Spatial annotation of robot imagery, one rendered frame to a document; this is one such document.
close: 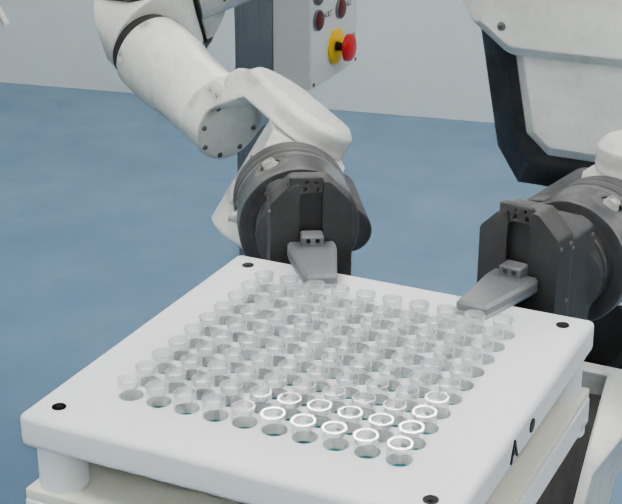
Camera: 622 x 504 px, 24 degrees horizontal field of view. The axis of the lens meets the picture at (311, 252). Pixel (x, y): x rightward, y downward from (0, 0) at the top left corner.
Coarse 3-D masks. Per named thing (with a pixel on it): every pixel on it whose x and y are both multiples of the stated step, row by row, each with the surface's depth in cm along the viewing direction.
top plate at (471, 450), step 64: (192, 320) 88; (576, 320) 87; (64, 384) 80; (512, 384) 80; (64, 448) 76; (128, 448) 74; (192, 448) 74; (256, 448) 74; (320, 448) 74; (384, 448) 74; (448, 448) 74; (512, 448) 75
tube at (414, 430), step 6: (402, 426) 74; (408, 426) 74; (414, 426) 74; (420, 426) 74; (402, 432) 73; (408, 432) 73; (414, 432) 73; (420, 432) 73; (414, 438) 73; (420, 438) 73; (414, 444) 73; (420, 444) 73
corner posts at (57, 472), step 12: (576, 372) 87; (576, 384) 87; (564, 396) 87; (576, 396) 88; (48, 456) 78; (60, 456) 77; (48, 468) 78; (60, 468) 78; (72, 468) 78; (84, 468) 79; (48, 480) 78; (60, 480) 78; (72, 480) 78; (84, 480) 79; (60, 492) 78; (72, 492) 78
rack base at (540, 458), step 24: (552, 408) 87; (576, 408) 87; (552, 432) 84; (576, 432) 88; (528, 456) 82; (552, 456) 83; (96, 480) 80; (120, 480) 80; (144, 480) 80; (504, 480) 79; (528, 480) 79
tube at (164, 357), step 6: (162, 348) 82; (168, 348) 82; (156, 354) 82; (162, 354) 82; (168, 354) 82; (156, 360) 81; (162, 360) 81; (168, 360) 81; (174, 360) 82; (162, 366) 81; (168, 366) 81; (162, 372) 81
